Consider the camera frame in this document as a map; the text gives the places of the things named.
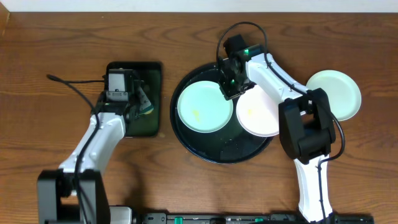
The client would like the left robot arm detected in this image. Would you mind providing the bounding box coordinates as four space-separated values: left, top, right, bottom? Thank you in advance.
37 79 138 223

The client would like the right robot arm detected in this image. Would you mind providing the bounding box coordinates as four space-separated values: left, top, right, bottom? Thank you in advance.
217 45 340 223

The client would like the black rectangular tray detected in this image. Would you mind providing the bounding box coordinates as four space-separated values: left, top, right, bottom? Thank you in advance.
104 62 162 138

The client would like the mint plate top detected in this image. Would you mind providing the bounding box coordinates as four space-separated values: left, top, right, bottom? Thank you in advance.
177 81 233 133

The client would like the white pink plate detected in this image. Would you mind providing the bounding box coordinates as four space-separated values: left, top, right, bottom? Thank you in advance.
236 85 279 137

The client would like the black round tray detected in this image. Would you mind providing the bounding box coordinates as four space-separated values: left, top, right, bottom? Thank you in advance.
170 62 273 164

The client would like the green yellow sponge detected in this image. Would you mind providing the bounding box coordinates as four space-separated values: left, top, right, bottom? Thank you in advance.
137 87 154 114

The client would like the mint plate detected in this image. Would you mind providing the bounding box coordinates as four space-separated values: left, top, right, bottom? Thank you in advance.
306 70 362 121
177 81 233 133

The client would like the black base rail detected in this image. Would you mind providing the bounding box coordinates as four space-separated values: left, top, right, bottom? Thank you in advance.
108 205 376 224

